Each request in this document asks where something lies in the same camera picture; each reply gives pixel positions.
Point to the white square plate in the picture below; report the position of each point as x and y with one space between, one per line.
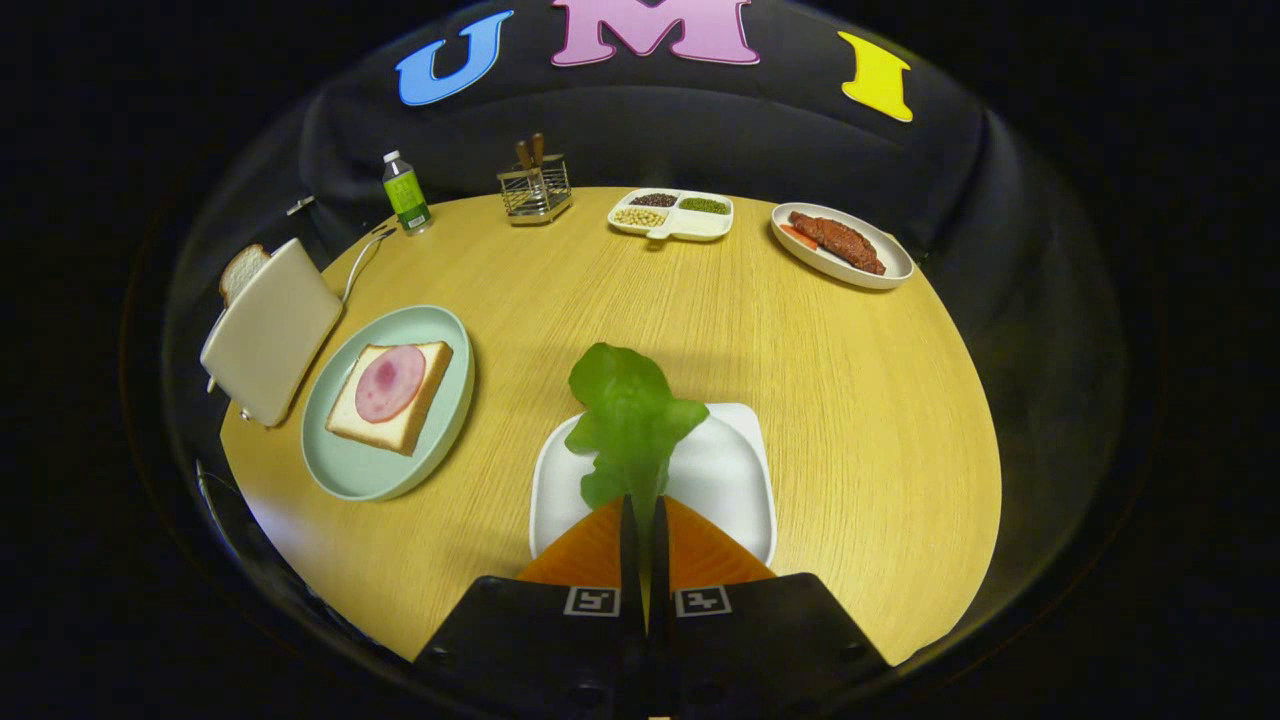
720 470

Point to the black backdrop cloth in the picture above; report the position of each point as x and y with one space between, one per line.
800 140

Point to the green label water bottle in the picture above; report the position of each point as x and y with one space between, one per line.
407 198

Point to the pink ham slice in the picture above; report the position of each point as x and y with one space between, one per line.
390 383

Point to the red meat piece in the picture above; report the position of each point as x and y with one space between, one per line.
838 240

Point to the pale green round plate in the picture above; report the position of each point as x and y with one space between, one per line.
370 470

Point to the white divided bean dish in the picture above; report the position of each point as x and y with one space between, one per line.
700 224

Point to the white toaster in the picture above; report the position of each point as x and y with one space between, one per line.
275 335

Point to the white oval plate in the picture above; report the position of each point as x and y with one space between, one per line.
835 268

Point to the bread slice under ham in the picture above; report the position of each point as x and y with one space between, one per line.
385 432

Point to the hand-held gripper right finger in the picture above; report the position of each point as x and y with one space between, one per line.
660 570

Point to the white clip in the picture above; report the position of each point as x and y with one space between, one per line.
300 205

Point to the green lettuce leaf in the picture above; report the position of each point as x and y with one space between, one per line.
630 420

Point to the plain bread slice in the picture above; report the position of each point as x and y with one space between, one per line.
242 270

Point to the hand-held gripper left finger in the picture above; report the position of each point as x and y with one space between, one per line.
629 570

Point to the orange carrot slice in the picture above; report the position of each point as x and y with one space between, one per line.
798 237

